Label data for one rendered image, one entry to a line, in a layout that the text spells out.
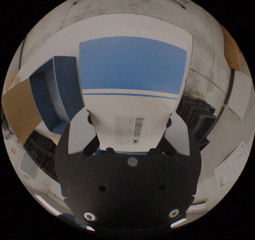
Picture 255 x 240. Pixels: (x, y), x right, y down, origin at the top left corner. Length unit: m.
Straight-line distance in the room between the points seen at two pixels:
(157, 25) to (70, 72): 0.22
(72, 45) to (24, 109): 0.32
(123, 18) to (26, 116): 0.46
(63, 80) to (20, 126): 0.32
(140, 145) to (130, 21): 0.26
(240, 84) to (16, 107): 2.91
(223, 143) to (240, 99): 1.16
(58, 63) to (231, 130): 2.67
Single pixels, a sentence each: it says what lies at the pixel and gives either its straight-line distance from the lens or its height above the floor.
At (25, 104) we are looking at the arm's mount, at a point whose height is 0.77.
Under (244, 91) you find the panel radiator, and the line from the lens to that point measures 2.48.
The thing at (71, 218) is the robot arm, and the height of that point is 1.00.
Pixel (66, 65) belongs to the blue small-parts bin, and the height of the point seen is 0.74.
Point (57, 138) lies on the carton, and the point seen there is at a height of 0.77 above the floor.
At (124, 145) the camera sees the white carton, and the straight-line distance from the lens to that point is 0.15.
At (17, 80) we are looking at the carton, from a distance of 0.74.
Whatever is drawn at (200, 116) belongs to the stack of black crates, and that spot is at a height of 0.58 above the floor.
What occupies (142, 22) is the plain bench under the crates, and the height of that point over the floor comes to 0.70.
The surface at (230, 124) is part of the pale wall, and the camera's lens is 2.55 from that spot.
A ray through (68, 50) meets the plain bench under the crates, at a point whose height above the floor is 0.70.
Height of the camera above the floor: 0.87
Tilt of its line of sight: 58 degrees down
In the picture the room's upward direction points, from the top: 180 degrees counter-clockwise
